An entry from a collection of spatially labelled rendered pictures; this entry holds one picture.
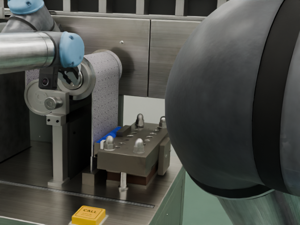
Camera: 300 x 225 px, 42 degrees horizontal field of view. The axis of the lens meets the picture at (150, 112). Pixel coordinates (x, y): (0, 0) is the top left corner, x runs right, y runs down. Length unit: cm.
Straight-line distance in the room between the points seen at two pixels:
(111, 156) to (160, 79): 42
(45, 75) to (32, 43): 31
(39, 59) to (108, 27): 79
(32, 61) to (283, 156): 66
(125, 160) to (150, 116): 282
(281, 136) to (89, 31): 145
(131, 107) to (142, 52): 258
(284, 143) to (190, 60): 7
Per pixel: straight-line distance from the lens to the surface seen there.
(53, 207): 121
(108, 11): 161
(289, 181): 20
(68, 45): 85
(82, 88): 127
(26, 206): 123
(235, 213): 35
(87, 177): 133
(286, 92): 18
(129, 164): 124
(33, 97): 137
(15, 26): 98
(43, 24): 102
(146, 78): 154
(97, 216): 110
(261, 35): 19
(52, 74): 109
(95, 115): 131
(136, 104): 406
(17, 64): 78
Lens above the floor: 144
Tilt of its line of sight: 13 degrees down
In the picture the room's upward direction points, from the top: 2 degrees clockwise
